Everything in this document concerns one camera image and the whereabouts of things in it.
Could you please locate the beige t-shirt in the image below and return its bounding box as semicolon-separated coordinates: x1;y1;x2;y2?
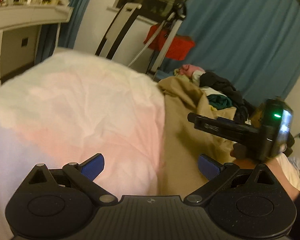
158;77;236;198

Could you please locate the pile of mixed clothes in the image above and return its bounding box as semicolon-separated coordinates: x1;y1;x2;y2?
174;64;255;124

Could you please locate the person's right hand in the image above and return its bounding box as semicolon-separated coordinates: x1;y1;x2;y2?
230;143;261;169

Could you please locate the white pink bed duvet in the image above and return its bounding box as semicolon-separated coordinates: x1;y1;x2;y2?
0;49;300;240

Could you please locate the right blue curtain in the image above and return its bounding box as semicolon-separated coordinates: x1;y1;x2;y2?
160;0;300;107

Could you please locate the blue curtain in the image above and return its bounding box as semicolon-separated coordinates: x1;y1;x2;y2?
160;0;300;107
34;0;90;64

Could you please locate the red bag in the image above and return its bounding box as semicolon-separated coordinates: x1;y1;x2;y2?
148;28;196;61

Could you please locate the white black folded board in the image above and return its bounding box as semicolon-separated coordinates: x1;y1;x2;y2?
95;3;142;60

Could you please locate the garment steamer stand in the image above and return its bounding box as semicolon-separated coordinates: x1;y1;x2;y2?
127;0;187;80

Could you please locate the white dressing table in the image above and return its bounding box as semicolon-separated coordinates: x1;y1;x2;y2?
0;5;73;86

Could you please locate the left blue curtain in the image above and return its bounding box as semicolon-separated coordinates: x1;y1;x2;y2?
34;0;90;64

